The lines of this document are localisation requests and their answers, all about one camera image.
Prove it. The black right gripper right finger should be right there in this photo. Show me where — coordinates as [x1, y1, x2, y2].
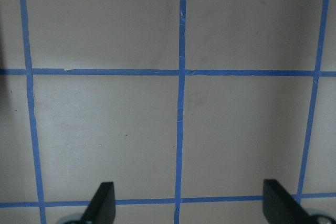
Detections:
[262, 179, 318, 224]

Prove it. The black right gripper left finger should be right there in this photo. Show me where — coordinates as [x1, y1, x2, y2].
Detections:
[79, 182, 116, 224]

